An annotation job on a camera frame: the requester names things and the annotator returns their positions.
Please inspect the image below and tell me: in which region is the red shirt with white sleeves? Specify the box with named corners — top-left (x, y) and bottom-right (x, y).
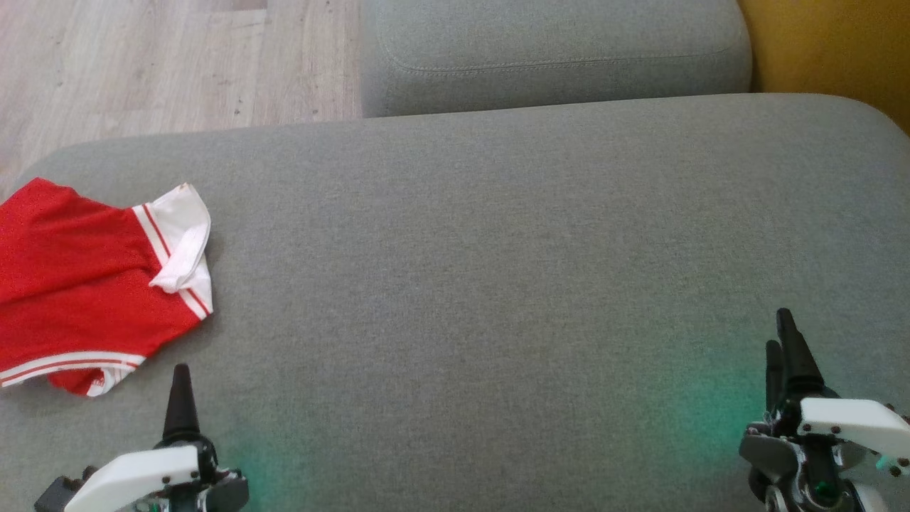
top-left (0, 178), bottom-right (214, 398)

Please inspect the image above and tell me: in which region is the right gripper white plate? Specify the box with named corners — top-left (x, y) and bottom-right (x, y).
top-left (738, 307), bottom-right (910, 512)

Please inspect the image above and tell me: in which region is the grey fabric sofa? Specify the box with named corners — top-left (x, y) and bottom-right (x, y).
top-left (0, 92), bottom-right (910, 512)

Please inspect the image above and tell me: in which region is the small grey sofa cushion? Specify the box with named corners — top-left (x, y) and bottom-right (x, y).
top-left (361, 0), bottom-right (753, 118)

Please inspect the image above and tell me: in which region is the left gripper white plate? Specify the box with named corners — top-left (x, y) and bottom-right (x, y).
top-left (64, 363), bottom-right (251, 512)

